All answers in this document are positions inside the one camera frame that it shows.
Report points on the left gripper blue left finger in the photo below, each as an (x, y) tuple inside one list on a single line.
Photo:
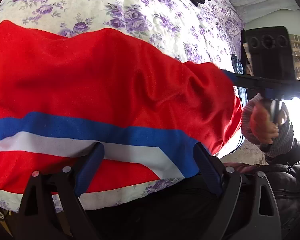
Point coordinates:
[(37, 217)]

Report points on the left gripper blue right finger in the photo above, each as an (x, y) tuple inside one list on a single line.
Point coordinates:
[(226, 184)]

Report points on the red pants with striped band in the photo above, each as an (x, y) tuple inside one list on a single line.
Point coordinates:
[(58, 95)]

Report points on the right hand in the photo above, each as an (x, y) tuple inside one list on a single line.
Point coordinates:
[(261, 126)]

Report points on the black jacket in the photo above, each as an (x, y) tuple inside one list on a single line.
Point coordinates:
[(283, 174)]

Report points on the purple floral white bedspread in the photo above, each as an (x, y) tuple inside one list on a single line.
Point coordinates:
[(204, 34)]

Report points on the black camera box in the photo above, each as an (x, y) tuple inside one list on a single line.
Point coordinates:
[(271, 53)]

